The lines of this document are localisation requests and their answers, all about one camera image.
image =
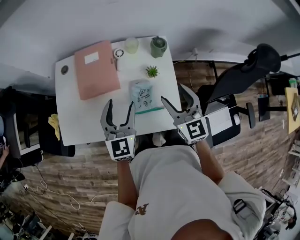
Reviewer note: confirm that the person's black trousers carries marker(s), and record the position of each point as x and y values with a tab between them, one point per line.
175	137

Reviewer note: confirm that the yellow cloth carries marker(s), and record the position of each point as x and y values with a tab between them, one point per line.
55	126

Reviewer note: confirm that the person's right forearm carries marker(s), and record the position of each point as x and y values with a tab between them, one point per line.
209	161

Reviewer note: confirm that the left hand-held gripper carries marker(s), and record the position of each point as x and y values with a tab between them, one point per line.
120	148

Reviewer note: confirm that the green drinking bottle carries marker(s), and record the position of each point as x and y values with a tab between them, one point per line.
158	47

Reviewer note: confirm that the person's left forearm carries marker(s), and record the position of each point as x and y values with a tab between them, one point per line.
126	185

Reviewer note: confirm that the black mesh office chair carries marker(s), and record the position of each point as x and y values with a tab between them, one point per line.
239	79

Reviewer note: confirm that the person's white shirt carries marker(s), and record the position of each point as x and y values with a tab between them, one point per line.
175	192

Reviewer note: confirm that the white computer mouse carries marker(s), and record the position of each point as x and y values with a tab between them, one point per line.
237	119

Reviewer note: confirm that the person's left white shoe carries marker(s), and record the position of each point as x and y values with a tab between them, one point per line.
159	138

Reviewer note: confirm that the small potted green plant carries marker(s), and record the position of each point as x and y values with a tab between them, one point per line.
152	71

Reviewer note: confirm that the grey laptop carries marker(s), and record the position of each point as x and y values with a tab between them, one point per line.
220	119

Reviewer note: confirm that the white wall plug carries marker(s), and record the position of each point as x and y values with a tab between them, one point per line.
195	52

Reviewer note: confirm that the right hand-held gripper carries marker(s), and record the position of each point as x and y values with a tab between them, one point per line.
193	130

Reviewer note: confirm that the white table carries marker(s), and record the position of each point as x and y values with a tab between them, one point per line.
77	122

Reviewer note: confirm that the pink file box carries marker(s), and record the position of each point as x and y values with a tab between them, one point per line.
96	72

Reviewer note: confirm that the translucent plastic cup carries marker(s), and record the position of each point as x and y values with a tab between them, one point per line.
131	45

